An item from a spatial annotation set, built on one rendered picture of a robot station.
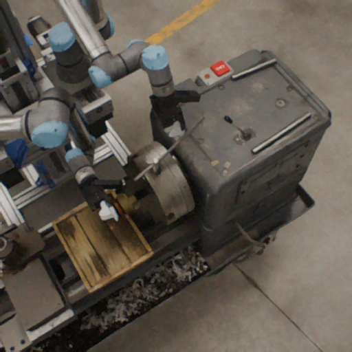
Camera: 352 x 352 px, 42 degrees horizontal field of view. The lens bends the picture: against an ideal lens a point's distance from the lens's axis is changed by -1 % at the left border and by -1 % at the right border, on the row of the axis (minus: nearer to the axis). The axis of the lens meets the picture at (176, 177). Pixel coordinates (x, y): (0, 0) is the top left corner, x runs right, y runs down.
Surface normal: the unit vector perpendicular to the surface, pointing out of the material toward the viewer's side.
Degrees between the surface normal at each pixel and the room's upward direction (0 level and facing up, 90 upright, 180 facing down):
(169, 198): 49
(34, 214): 0
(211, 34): 0
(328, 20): 0
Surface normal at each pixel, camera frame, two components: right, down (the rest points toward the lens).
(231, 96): -0.03, -0.45
